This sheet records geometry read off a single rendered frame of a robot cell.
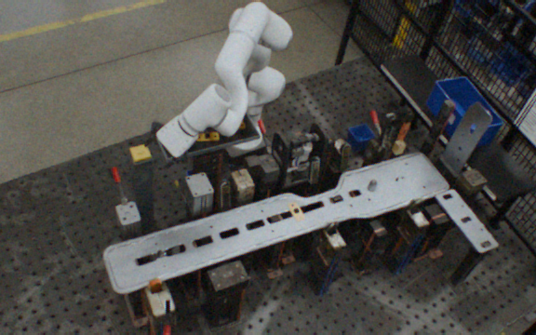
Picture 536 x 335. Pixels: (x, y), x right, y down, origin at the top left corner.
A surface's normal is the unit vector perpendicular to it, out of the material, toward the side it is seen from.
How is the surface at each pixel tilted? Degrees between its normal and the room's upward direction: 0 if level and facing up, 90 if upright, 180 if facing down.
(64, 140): 0
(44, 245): 0
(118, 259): 0
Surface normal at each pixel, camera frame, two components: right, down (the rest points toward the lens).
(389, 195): 0.12, -0.64
